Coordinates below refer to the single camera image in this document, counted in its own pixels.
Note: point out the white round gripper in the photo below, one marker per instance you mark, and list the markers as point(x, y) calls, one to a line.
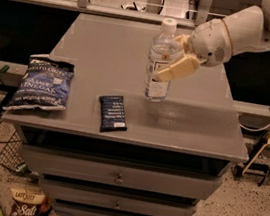
point(210, 41)

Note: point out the clear plastic water bottle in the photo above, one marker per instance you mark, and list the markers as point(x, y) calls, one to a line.
point(163, 50)

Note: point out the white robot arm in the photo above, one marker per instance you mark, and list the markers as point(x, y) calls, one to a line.
point(249, 30)

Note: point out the blue rxbar blueberry bar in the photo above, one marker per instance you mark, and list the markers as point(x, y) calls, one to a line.
point(112, 113)

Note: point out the grey drawer cabinet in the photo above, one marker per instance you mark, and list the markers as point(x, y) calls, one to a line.
point(173, 153)

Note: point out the blue salt vinegar chips bag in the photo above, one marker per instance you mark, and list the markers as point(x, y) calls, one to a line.
point(45, 85)

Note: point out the top drawer knob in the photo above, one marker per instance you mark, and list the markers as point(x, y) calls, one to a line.
point(118, 179)

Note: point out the drawer knob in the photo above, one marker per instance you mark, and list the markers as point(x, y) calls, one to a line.
point(117, 206)
point(118, 179)

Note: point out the middle drawer knob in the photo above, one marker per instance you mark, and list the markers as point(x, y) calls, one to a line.
point(117, 206)

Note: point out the brown salt chips bag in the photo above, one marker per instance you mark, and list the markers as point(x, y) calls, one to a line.
point(26, 202)

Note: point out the black wire basket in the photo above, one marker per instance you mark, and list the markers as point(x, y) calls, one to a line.
point(11, 159)

